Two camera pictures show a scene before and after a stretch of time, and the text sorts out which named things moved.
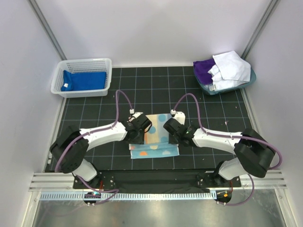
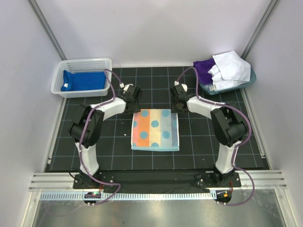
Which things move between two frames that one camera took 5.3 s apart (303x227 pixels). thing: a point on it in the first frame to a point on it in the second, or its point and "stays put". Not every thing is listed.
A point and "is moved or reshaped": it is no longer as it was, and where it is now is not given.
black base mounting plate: (191, 180) stays put
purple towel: (201, 67) stays put
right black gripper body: (173, 140) to (175, 107)
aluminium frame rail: (274, 179) stays put
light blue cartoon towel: (156, 140) is moved or reshaped
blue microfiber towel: (78, 81) stays put
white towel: (229, 71) stays put
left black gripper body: (139, 139) to (136, 109)
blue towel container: (252, 77) stays put
